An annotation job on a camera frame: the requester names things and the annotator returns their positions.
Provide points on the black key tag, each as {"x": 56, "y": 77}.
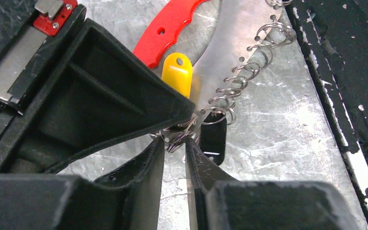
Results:
{"x": 213, "y": 138}

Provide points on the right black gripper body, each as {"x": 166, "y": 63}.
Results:
{"x": 32, "y": 35}

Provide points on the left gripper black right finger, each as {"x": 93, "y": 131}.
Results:
{"x": 201, "y": 173}

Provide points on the yellow key tag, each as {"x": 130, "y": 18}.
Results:
{"x": 177, "y": 72}

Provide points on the silver key rings cluster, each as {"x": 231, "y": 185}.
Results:
{"x": 277, "y": 35}

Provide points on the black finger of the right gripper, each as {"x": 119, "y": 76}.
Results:
{"x": 97, "y": 95}

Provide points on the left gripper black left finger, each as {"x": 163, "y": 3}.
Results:
{"x": 138, "y": 188}

